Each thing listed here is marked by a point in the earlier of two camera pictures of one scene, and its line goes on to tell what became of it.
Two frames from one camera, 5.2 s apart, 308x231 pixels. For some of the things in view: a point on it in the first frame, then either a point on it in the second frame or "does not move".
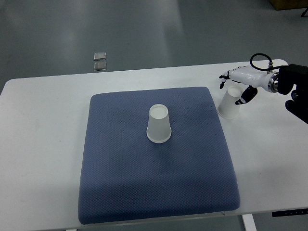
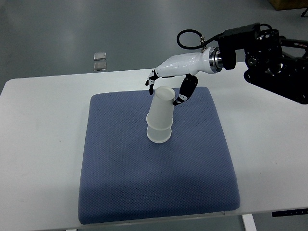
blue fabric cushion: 124,176 does not move
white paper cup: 227,109 → 160,116
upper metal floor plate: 100,56 does not move
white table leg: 249,222 does not move
